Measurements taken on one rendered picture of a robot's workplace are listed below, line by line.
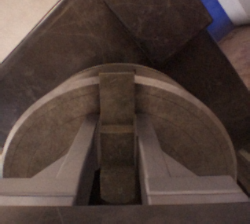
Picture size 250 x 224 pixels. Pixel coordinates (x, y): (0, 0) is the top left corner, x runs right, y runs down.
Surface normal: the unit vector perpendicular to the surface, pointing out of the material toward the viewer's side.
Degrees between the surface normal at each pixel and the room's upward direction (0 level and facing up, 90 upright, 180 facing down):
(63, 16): 90
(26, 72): 90
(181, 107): 90
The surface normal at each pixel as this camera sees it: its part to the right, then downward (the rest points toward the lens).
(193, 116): 0.01, 0.29
